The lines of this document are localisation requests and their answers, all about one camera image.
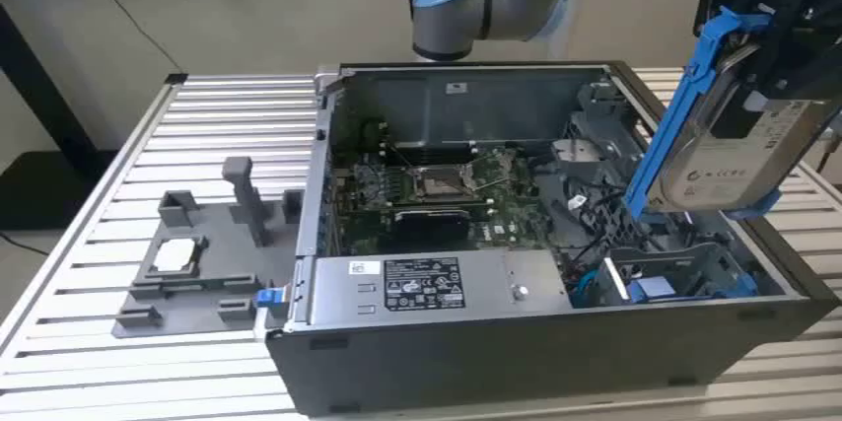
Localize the hard disk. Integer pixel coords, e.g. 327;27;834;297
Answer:
621;5;842;223

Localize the black sleeved power wire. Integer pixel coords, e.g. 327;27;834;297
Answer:
558;178;660;254

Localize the metal drive cage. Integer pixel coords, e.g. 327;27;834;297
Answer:
549;80;650;180

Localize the green motherboard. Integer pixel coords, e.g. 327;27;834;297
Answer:
327;144;574;257

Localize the CPU socket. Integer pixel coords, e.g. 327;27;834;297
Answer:
405;164;479;205

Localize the black graphics card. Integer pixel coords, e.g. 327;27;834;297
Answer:
391;207;473;241

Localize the silver power supply box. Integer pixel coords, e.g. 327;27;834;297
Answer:
289;248;573;331

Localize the dark grey PC case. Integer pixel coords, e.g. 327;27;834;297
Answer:
262;59;842;417

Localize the grey parts rack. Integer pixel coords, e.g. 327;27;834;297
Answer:
111;155;309;341

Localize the silver CPU plate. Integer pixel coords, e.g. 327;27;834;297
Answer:
151;239;199;272

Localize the black desk stand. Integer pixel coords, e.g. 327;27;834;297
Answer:
0;4;124;233

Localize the blue data wire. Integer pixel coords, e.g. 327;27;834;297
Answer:
569;267;605;307

